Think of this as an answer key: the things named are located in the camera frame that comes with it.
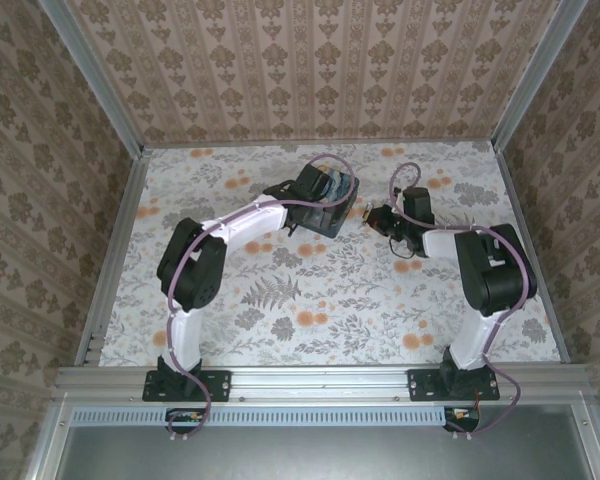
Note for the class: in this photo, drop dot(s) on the starry night painted box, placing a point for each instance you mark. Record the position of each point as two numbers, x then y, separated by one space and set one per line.
350 200

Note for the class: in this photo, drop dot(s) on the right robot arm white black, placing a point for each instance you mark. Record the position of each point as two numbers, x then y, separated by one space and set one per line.
472 340

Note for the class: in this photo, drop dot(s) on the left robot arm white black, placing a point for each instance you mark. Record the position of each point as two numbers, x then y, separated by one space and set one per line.
185 335

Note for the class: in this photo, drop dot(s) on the floral table cover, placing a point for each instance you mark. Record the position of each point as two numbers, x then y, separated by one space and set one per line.
305 310

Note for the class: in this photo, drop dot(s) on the small circuit board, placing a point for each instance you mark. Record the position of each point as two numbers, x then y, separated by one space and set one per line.
462 415
187 416

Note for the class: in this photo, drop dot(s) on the grey metal panel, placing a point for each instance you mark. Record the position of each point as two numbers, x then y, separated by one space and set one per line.
320 455

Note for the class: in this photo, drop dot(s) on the aluminium side rail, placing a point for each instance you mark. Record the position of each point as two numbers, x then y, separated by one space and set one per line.
527 215
125 220

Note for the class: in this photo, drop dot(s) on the aluminium table edge rail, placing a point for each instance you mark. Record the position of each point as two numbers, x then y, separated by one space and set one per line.
320 382

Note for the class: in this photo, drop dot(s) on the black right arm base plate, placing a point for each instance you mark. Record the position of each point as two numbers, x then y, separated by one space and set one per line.
422 385

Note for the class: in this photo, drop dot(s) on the aluminium corner post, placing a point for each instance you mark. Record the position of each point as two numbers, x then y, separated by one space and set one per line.
535 80
95 80

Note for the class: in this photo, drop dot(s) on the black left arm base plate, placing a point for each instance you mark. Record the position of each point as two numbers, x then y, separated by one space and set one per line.
215 385

